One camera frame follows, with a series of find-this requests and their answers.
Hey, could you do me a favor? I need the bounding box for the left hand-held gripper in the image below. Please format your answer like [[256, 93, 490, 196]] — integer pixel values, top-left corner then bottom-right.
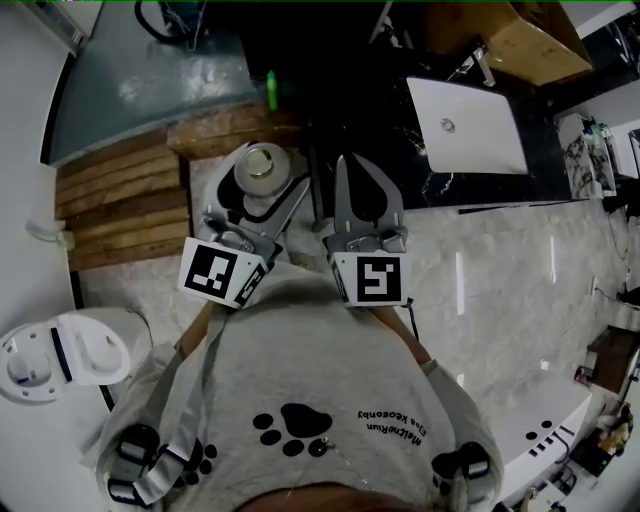
[[177, 142, 312, 309]]

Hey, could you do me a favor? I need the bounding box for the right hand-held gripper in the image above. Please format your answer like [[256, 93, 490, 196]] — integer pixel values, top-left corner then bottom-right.
[[322, 152, 414, 308]]

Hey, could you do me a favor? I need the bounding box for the round white metal-lidded container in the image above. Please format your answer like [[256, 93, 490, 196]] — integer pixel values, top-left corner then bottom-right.
[[233, 141, 293, 217]]

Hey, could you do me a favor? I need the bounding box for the person's right forearm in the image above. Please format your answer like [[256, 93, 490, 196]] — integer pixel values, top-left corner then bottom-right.
[[372, 303, 434, 369]]

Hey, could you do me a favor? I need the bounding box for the person's left forearm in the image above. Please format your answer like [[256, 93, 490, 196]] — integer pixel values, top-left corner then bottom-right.
[[178, 298, 224, 354]]

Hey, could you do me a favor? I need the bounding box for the white ceramic sink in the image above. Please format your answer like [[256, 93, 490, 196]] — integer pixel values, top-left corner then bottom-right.
[[405, 75, 530, 176]]

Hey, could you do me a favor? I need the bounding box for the black marble sink countertop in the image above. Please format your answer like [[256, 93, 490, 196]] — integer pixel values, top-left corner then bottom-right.
[[389, 47, 596, 214]]

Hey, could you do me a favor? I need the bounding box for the wooden plank platform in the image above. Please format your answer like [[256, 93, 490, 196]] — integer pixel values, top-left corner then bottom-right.
[[53, 99, 306, 274]]

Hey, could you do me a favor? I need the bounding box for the person's grey paw-print shirt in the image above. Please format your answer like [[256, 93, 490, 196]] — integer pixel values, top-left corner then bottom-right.
[[82, 259, 506, 512]]

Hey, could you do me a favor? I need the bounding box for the white plastic pipe fitting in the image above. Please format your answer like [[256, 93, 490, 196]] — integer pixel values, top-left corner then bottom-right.
[[25, 218, 77, 251]]

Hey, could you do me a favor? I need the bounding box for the white toilet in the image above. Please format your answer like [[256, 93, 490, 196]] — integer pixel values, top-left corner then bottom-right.
[[0, 307, 154, 406]]

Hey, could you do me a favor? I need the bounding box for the marble pattern panel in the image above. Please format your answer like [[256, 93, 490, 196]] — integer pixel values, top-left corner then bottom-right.
[[557, 112, 619, 200]]

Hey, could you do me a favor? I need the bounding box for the large cardboard box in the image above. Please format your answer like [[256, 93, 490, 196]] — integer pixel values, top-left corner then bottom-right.
[[429, 0, 595, 87]]

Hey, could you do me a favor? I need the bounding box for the brown wooden box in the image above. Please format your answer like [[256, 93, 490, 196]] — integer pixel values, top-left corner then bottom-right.
[[585, 324, 640, 392]]

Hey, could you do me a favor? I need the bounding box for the white appliance with black slots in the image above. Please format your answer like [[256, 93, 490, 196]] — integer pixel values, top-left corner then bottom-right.
[[499, 384, 596, 506]]

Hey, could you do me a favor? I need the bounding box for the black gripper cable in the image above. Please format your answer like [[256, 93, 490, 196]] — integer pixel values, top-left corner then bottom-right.
[[407, 297, 422, 344]]

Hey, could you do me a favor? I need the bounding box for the shoulder strap with black buckles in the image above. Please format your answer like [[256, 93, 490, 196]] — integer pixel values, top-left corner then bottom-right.
[[107, 319, 236, 506], [430, 359, 494, 512]]

